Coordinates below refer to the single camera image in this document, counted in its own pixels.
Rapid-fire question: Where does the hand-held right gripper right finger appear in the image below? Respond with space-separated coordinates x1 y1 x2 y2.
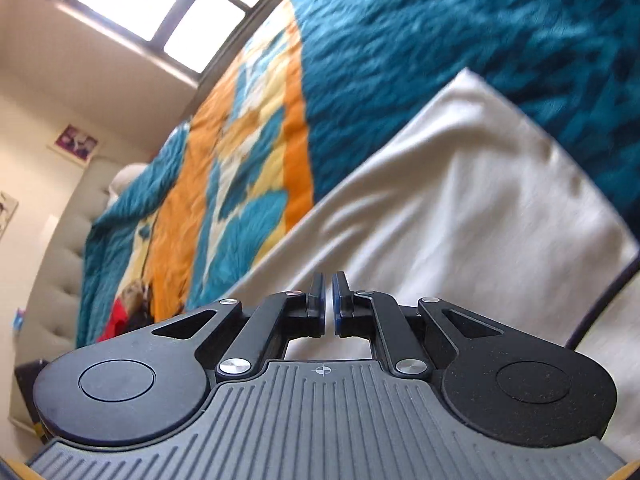
332 271 506 379

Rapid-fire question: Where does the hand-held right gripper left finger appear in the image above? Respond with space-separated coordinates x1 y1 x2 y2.
150 272 331 381

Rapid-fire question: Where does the beige hoodie with script print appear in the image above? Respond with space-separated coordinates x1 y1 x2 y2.
220 67 640 356

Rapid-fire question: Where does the red cloth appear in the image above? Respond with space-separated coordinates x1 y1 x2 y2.
97 297 129 344

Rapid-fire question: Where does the beige pillow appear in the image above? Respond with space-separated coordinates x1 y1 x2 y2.
107 162 152 202

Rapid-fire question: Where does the beige tufted headboard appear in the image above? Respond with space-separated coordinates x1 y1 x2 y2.
10 157 126 426

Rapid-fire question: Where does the teal and orange printed blanket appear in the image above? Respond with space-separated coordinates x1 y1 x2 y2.
75 0 640 348

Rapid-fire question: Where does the purple wall picture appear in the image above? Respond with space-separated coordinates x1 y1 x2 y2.
47 124 101 164

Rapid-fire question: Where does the pale wall picture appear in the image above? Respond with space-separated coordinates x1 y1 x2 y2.
0 191 20 241

